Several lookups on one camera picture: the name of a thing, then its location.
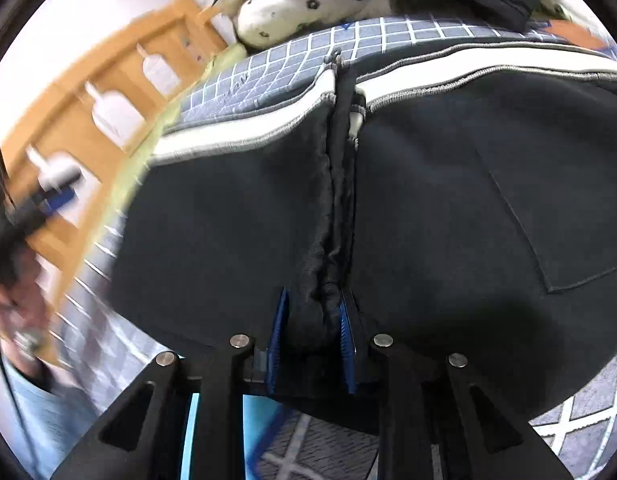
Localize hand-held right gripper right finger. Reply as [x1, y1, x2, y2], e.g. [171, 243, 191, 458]
[339, 287, 572, 480]

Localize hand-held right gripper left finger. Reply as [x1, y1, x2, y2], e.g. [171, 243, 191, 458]
[53, 287, 292, 480]

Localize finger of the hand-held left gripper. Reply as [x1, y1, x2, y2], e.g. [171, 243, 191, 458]
[36, 167, 84, 218]

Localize black pants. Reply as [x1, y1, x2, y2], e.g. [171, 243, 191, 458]
[106, 42, 617, 436]

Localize person's left hand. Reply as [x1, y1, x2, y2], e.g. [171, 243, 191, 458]
[0, 255, 56, 376]

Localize grey plaid star blanket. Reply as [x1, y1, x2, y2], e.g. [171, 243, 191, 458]
[53, 15, 617, 480]

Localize white floral quilt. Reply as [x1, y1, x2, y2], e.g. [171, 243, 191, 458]
[208, 0, 589, 51]

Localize wooden bed frame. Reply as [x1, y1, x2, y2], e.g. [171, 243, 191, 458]
[0, 0, 229, 366]

